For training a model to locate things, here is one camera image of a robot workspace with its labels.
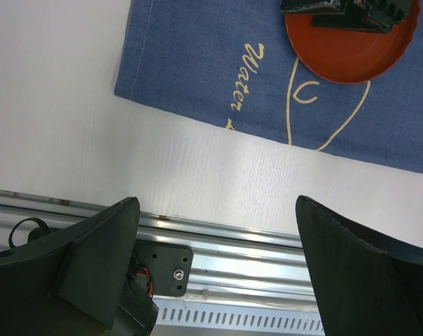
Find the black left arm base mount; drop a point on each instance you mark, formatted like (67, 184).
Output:
(155, 269)

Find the orange plastic plate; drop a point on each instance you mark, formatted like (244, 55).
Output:
(349, 57)

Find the aluminium front rail base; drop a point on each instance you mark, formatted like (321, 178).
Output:
(230, 263)

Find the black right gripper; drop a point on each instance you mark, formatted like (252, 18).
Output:
(361, 16)

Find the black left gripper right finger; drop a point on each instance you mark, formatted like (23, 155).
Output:
(364, 282)

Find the blue cloth placemat gold print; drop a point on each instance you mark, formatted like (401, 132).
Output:
(231, 64)

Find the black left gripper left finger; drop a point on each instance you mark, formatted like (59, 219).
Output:
(69, 282)

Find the slotted grey cable duct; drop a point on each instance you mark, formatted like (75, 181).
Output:
(226, 316)

